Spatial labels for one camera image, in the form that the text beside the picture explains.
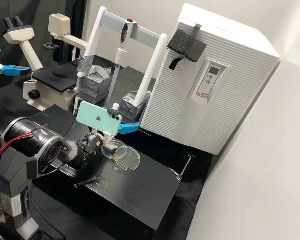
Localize white incubator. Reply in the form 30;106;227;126
141;2;281;156

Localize pipette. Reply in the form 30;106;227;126
107;18;138;104

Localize right wrist camera phone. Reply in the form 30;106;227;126
76;101;122;137

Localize cream microscope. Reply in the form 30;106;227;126
2;13;88;112

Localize petri dish lid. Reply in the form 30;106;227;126
114;145;141;171

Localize white pipette stand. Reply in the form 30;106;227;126
76;6;168;108

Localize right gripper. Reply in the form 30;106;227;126
103;122;141;144

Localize grey taped block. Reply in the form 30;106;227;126
78;65;112;105
121;91;151;123

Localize incubator door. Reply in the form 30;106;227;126
141;24;281;156

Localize petri dish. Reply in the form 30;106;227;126
101;139;127;160

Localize black platform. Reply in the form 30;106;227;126
74;55;157;118
27;104;197;234

